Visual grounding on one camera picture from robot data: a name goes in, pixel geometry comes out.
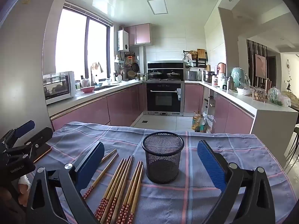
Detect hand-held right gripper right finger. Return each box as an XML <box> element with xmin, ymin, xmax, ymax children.
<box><xmin>197</xmin><ymin>140</ymin><xmax>276</xmax><ymax>224</ymax></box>

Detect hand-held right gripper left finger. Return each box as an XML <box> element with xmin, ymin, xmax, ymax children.
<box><xmin>26</xmin><ymin>141</ymin><xmax>105</xmax><ymax>224</ymax></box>

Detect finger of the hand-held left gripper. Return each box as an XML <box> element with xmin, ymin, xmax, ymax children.
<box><xmin>0</xmin><ymin>120</ymin><xmax>36</xmax><ymax>145</ymax></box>
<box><xmin>23</xmin><ymin>127</ymin><xmax>54</xmax><ymax>156</ymax></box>

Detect black mesh utensil holder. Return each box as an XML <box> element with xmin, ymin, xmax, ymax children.
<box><xmin>142</xmin><ymin>132</ymin><xmax>185</xmax><ymax>184</ymax></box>

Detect bunch of wooden chopsticks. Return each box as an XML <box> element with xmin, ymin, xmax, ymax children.
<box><xmin>83</xmin><ymin>148</ymin><xmax>144</xmax><ymax>224</ymax></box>

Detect person's left hand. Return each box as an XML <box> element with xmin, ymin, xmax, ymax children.
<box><xmin>18</xmin><ymin>176</ymin><xmax>32</xmax><ymax>207</ymax></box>

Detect dark smartphone copper edge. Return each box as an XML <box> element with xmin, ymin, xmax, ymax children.
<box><xmin>33</xmin><ymin>143</ymin><xmax>52</xmax><ymax>164</ymax></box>

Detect large yellow oil bottle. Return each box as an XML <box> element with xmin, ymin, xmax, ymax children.
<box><xmin>192</xmin><ymin>112</ymin><xmax>203</xmax><ymax>131</ymax></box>

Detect white plastic bag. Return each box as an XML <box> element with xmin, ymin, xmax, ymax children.
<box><xmin>203</xmin><ymin>112</ymin><xmax>214</xmax><ymax>129</ymax></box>

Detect grey refrigerator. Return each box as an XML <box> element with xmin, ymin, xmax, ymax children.
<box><xmin>0</xmin><ymin>0</ymin><xmax>63</xmax><ymax>143</ymax></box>

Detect pink kitchen base cabinets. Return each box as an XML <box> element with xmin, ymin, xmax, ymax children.
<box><xmin>50</xmin><ymin>82</ymin><xmax>147</xmax><ymax>132</ymax></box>
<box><xmin>184</xmin><ymin>83</ymin><xmax>255</xmax><ymax>134</ymax></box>

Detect white countertop oven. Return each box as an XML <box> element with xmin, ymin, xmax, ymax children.
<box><xmin>43</xmin><ymin>71</ymin><xmax>76</xmax><ymax>105</ymax></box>

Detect blue plaid tablecloth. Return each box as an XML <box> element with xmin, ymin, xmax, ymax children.
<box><xmin>23</xmin><ymin>121</ymin><xmax>297</xmax><ymax>224</ymax></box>

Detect white kitchen countertop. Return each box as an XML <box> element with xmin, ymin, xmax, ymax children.
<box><xmin>45</xmin><ymin>79</ymin><xmax>299</xmax><ymax>166</ymax></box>

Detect steel sink faucet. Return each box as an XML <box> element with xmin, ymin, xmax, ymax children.
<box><xmin>90</xmin><ymin>65</ymin><xmax>97</xmax><ymax>86</ymax></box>

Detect white bowl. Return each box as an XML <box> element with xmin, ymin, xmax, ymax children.
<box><xmin>236</xmin><ymin>87</ymin><xmax>253</xmax><ymax>96</ymax></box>

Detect black integrated stove oven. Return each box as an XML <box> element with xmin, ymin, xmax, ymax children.
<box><xmin>146</xmin><ymin>61</ymin><xmax>185</xmax><ymax>116</ymax></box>

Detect clear plastic egg box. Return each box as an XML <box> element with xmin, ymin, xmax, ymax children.
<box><xmin>252</xmin><ymin>87</ymin><xmax>267</xmax><ymax>102</ymax></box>

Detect steel steamer pot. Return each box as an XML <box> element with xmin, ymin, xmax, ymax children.
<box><xmin>203</xmin><ymin>70</ymin><xmax>215</xmax><ymax>83</ymax></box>

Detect hanging beige cloth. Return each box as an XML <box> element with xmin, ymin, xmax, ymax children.
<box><xmin>91</xmin><ymin>62</ymin><xmax>104</xmax><ymax>73</ymax></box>

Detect kitchen window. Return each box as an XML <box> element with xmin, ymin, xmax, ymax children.
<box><xmin>55</xmin><ymin>3</ymin><xmax>114</xmax><ymax>80</ymax></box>

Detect mint green air fryer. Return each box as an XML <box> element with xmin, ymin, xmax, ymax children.
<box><xmin>231</xmin><ymin>67</ymin><xmax>248</xmax><ymax>90</ymax></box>

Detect plastic bag of greens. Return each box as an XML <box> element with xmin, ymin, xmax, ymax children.
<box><xmin>267</xmin><ymin>87</ymin><xmax>292</xmax><ymax>107</ymax></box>

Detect pink electric kettle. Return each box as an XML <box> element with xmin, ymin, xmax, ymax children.
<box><xmin>216</xmin><ymin>63</ymin><xmax>226</xmax><ymax>80</ymax></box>

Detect woven straw item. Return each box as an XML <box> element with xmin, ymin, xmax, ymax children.
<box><xmin>280</xmin><ymin>91</ymin><xmax>299</xmax><ymax>106</ymax></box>

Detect dark slatted room divider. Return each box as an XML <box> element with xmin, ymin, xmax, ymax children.
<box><xmin>246</xmin><ymin>40</ymin><xmax>269</xmax><ymax>90</ymax></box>

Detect square ceiling light panel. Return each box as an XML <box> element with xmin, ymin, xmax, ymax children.
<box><xmin>147</xmin><ymin>0</ymin><xmax>169</xmax><ymax>15</ymax></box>

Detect black wall rack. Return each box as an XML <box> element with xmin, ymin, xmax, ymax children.
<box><xmin>183</xmin><ymin>49</ymin><xmax>209</xmax><ymax>69</ymax></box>

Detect framed wall picture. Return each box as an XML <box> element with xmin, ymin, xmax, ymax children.
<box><xmin>255</xmin><ymin>54</ymin><xmax>267</xmax><ymax>78</ymax></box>

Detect white wall water heater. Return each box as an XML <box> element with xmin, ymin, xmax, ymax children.
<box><xmin>117</xmin><ymin>30</ymin><xmax>129</xmax><ymax>52</ymax></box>

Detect pink wall cabinet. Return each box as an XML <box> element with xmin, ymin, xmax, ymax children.
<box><xmin>124</xmin><ymin>23</ymin><xmax>151</xmax><ymax>46</ymax></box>

